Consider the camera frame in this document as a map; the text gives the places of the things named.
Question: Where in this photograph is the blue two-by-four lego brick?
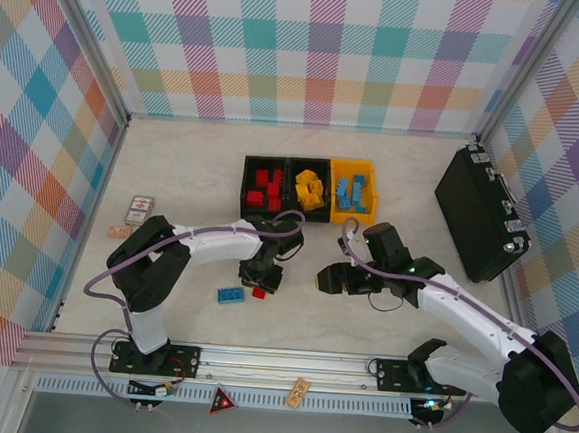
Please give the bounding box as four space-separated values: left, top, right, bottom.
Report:
214 285 247 307
351 173 369 202

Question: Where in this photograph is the yellow plastic bin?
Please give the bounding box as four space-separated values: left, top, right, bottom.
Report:
326 157 383 229

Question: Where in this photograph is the black hard case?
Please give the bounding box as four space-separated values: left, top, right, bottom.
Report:
427 141 541 289

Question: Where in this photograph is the black plastic bin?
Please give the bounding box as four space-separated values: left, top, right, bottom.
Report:
281 154 336 226
238 153 291 223

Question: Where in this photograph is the red and white card box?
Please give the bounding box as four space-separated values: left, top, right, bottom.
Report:
123 194 158 229

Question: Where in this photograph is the red triangular warning sign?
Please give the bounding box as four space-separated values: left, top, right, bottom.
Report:
209 385 240 418

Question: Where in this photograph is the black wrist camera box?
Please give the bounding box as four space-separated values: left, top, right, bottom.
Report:
316 260 352 296

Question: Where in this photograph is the thin black cable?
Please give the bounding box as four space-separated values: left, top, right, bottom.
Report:
278 235 305 267
365 285 408 315

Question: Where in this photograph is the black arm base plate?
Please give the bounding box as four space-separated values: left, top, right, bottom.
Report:
109 338 203 382
372 356 469 399

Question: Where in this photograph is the slotted grey cable duct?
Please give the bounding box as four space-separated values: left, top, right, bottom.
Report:
33 368 416 423

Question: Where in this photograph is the aluminium frame post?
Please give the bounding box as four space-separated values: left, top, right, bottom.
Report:
474 0 579 149
35 0 141 125

